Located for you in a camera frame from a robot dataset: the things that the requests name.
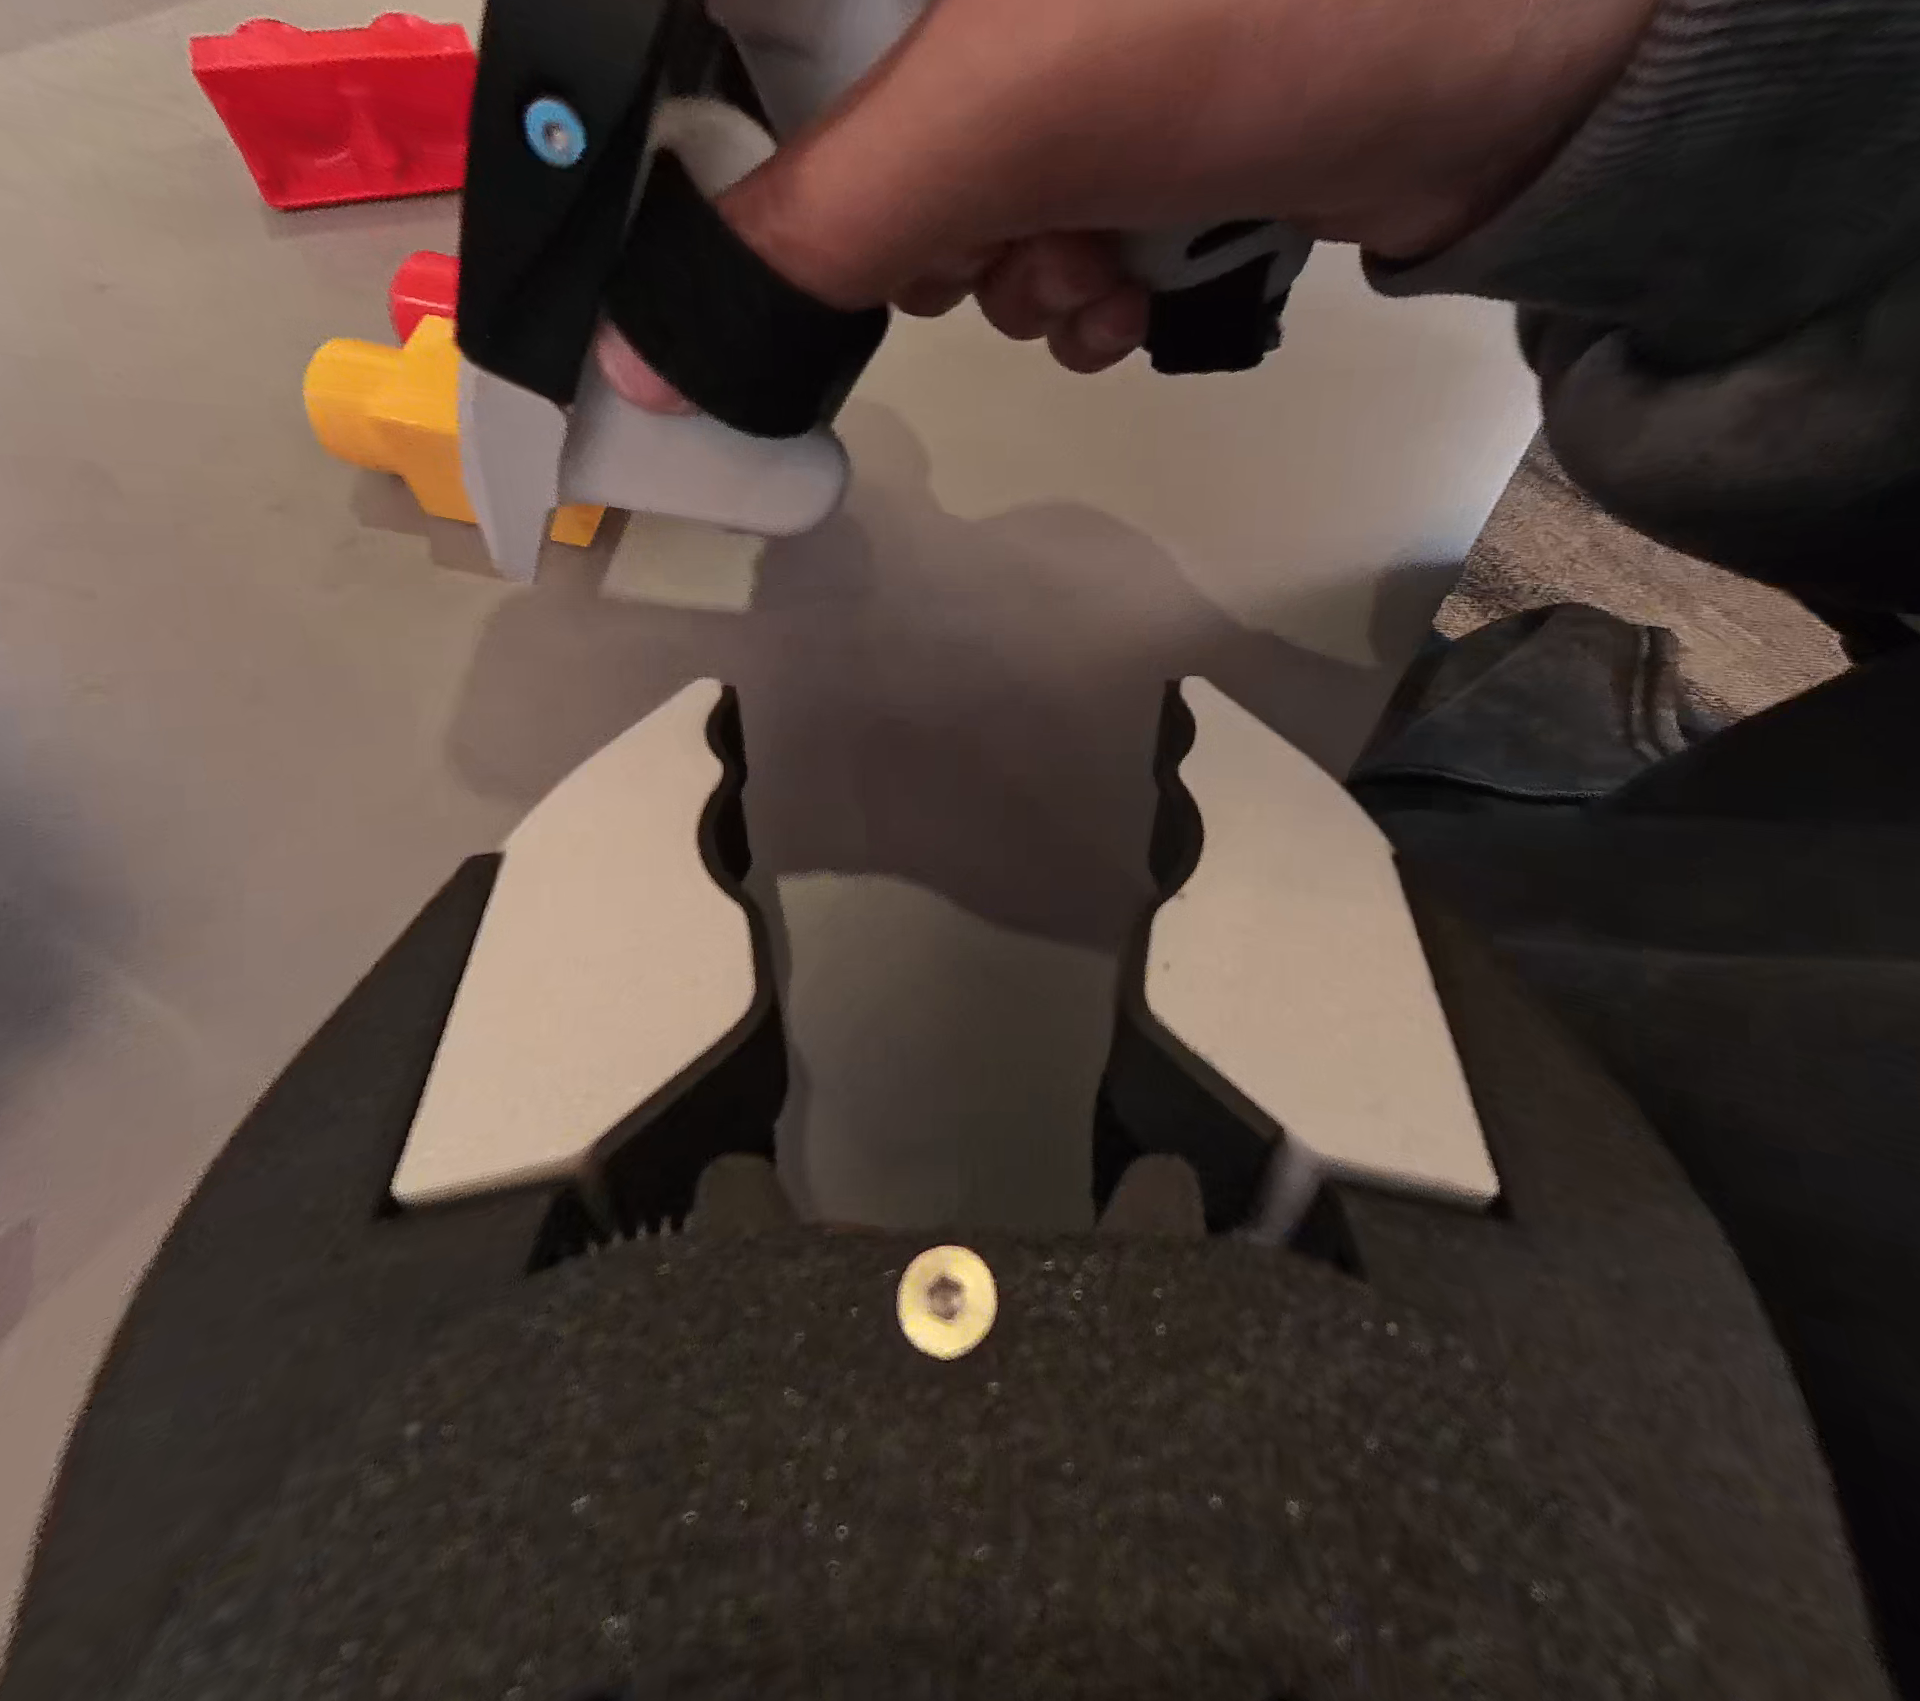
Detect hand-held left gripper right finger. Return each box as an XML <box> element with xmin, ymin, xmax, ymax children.
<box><xmin>1097</xmin><ymin>674</ymin><xmax>1506</xmax><ymax>1251</ymax></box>

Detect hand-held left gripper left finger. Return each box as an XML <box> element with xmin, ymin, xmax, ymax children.
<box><xmin>386</xmin><ymin>674</ymin><xmax>792</xmax><ymax>1236</ymax></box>

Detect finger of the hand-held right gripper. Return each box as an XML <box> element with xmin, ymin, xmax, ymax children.
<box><xmin>458</xmin><ymin>356</ymin><xmax>572</xmax><ymax>588</ymax></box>

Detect yellow single-stud toy block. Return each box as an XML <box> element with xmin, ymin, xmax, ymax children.
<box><xmin>301</xmin><ymin>314</ymin><xmax>612</xmax><ymax>552</ymax></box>

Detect red single-stud toy block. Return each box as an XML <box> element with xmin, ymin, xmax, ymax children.
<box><xmin>383</xmin><ymin>249</ymin><xmax>467</xmax><ymax>348</ymax></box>

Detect red two-stud toy block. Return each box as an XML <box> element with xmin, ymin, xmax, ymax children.
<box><xmin>187</xmin><ymin>12</ymin><xmax>482</xmax><ymax>214</ymax></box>

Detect grey desk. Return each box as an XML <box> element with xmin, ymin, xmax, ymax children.
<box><xmin>0</xmin><ymin>0</ymin><xmax>1546</xmax><ymax>1583</ymax></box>

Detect person's right hand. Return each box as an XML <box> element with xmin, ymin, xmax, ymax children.
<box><xmin>591</xmin><ymin>0</ymin><xmax>1758</xmax><ymax>418</ymax></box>

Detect person's dark trousers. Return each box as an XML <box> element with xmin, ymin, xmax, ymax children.
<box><xmin>1340</xmin><ymin>603</ymin><xmax>1920</xmax><ymax>1701</ymax></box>

